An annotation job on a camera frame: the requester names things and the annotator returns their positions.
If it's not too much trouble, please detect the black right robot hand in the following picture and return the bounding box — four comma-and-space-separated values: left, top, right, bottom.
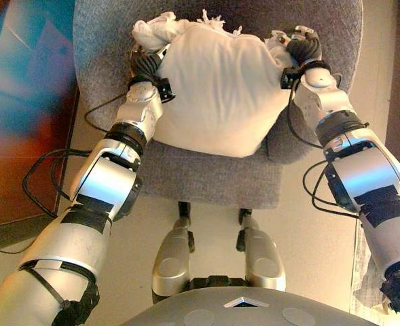
270, 24, 324, 66

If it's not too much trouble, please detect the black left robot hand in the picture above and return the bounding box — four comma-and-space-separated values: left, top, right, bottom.
128, 45, 171, 85

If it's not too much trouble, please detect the white fringed cushion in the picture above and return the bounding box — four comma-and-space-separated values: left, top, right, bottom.
130, 9, 298, 159

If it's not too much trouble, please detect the grey fabric armchair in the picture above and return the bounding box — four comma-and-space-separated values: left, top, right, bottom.
72, 0, 365, 211

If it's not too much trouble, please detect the large colourful display screen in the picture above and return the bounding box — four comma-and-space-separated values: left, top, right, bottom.
0, 0, 82, 256

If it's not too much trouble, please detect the silver left robot leg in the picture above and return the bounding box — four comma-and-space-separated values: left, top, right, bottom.
151, 201, 196, 306

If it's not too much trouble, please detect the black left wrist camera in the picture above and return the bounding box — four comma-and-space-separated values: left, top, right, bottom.
156, 77, 177, 103

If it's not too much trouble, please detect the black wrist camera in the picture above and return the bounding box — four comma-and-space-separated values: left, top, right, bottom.
280, 67, 302, 90
156, 77, 177, 103

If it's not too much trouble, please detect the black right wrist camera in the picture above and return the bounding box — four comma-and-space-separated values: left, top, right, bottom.
280, 67, 302, 90

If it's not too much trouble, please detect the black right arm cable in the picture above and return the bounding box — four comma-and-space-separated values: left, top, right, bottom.
302, 159, 361, 219

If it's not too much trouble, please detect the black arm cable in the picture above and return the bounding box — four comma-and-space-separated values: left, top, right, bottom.
21, 148, 94, 219
302, 159, 361, 219

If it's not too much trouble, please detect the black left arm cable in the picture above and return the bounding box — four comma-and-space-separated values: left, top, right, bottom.
21, 148, 94, 219

